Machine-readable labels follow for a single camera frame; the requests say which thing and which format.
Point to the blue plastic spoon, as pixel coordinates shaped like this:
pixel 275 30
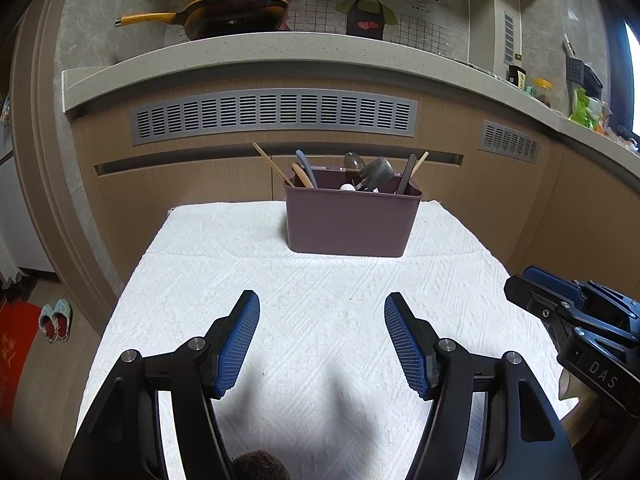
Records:
pixel 302 158

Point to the white textured table cloth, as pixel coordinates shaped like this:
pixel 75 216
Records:
pixel 321 386

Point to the gloved right hand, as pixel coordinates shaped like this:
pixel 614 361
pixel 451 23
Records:
pixel 588 424

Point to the pair of slippers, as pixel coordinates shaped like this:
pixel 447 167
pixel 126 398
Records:
pixel 55 321

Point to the long grey vent grille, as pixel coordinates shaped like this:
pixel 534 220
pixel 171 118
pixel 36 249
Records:
pixel 272 109

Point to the red floor mat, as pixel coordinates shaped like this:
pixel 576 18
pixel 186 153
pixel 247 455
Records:
pixel 18 328

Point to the small grey vent grille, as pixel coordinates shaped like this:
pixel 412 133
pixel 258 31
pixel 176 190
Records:
pixel 502 140

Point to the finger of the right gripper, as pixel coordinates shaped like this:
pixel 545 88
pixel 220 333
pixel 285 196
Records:
pixel 545 295
pixel 588 296

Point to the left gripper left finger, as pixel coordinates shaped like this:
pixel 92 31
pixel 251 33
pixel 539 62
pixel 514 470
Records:
pixel 202 371

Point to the yellow lid jar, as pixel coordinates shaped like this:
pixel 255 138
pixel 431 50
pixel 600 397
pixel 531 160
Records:
pixel 542 89

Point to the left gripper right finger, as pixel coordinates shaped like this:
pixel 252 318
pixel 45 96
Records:
pixel 440 371

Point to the dark blue storage basket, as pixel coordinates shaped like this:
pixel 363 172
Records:
pixel 580 74

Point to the yellow frying pan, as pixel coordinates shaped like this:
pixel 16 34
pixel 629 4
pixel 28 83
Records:
pixel 203 19

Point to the maroon plastic utensil bin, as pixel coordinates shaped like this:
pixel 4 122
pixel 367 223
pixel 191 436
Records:
pixel 331 221

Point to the brown spoon black handle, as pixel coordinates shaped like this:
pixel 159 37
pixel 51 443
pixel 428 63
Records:
pixel 406 174

